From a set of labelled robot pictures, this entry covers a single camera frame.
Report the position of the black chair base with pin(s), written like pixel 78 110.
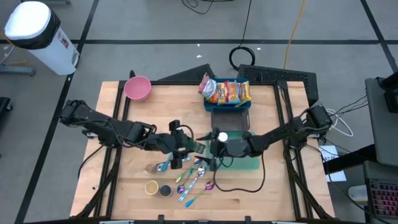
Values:
pixel 4 107

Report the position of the white red snack bag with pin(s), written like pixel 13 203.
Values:
pixel 207 88

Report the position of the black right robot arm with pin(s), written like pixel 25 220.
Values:
pixel 280 133

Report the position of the white black trash can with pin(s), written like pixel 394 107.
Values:
pixel 37 31

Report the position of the grey metal table foot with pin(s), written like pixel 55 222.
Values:
pixel 18 71
pixel 46 1

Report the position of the translucent green plastic tray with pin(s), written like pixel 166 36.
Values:
pixel 248 164

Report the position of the black lid spice jar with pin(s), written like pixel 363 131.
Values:
pixel 165 190
pixel 247 134

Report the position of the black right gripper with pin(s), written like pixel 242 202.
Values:
pixel 233 148

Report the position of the orange yellow snack bag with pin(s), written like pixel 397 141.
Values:
pixel 245 90

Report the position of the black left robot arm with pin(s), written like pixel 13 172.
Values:
pixel 109 127

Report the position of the tan lid large jar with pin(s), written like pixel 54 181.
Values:
pixel 152 187

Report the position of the white computer mouse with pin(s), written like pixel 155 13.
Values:
pixel 357 193

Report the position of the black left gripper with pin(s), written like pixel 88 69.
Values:
pixel 168 143

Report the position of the white paper sheet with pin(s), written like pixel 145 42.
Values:
pixel 329 152

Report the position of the grey desk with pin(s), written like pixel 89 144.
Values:
pixel 382 133

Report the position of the black aluminium rig frame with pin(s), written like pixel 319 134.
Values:
pixel 174 82

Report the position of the black perforated metal case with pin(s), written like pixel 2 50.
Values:
pixel 273 74

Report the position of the black desktop device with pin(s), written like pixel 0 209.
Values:
pixel 391 99

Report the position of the blue plastic bin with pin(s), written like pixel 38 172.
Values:
pixel 227 108

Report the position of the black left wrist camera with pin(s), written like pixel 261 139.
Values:
pixel 175 126

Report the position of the black diagonal bar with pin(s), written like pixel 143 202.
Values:
pixel 348 160

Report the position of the small cork lid jar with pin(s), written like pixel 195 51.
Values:
pixel 151 169

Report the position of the pink plastic bowl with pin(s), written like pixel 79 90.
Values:
pixel 137 88

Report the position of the dark grey plastic tray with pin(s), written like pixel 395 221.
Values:
pixel 230 119

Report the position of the laptop with lit keyboard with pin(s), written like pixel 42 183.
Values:
pixel 385 199

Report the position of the white lid spice jar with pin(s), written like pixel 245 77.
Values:
pixel 222 136

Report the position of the orange cheese puff bag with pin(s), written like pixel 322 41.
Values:
pixel 223 93

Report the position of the black angled panel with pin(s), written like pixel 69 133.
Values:
pixel 192 74

